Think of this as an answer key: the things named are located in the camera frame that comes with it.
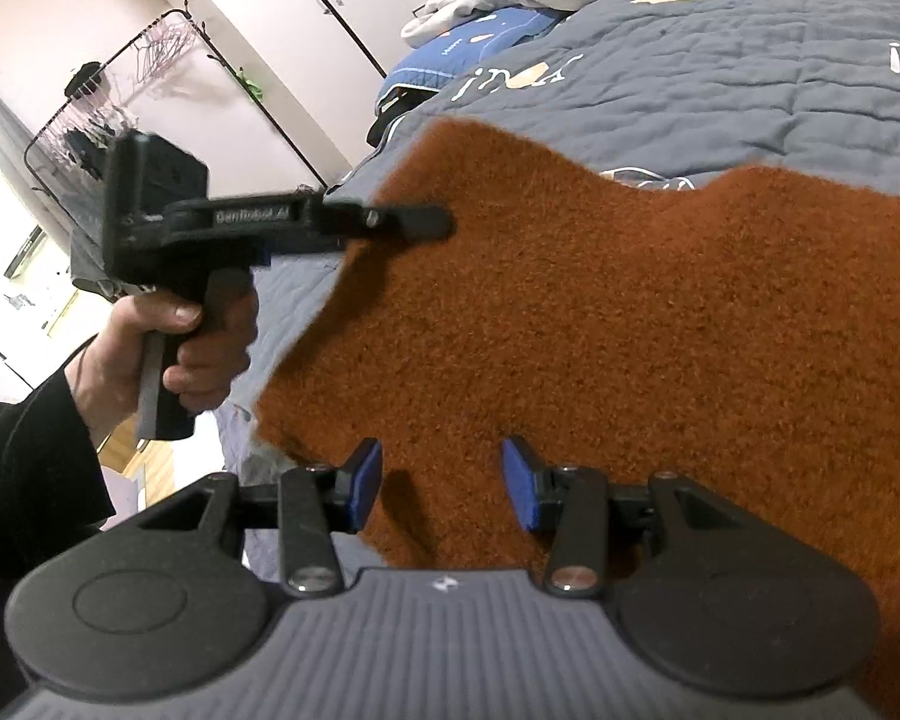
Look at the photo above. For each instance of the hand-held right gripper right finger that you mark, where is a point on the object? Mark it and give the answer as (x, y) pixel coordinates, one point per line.
(521, 484)

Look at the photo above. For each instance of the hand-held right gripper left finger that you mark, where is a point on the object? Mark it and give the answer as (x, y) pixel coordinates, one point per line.
(366, 484)

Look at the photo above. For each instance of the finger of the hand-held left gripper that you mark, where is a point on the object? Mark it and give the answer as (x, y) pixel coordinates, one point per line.
(405, 221)

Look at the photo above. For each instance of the brown sweater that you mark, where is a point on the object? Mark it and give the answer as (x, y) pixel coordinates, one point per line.
(607, 315)

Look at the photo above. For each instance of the person's left forearm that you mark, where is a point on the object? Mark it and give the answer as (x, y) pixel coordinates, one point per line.
(22, 480)

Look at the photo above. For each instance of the black clothes rack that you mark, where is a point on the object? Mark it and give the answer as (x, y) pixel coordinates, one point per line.
(259, 101)

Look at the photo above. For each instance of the bunch of pink clothes hangers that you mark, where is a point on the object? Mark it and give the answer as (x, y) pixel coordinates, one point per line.
(157, 45)

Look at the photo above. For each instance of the person's left hand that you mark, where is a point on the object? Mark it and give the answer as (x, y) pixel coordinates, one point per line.
(112, 367)

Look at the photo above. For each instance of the black cloth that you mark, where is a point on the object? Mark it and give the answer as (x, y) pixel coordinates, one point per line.
(390, 116)

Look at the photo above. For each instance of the black hat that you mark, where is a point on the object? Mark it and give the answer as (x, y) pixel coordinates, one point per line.
(85, 79)

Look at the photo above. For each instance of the green hanging toy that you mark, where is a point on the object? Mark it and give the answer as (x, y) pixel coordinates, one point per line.
(251, 84)

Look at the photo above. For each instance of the grey curtain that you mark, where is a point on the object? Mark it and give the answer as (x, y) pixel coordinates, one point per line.
(0, 135)

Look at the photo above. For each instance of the blue printed pillow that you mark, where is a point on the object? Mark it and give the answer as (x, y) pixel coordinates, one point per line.
(465, 45)

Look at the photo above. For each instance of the white wardrobe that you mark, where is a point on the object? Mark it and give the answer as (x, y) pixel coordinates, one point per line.
(270, 30)

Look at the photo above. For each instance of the grey printed quilt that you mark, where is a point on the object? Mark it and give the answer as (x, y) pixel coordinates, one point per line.
(720, 52)

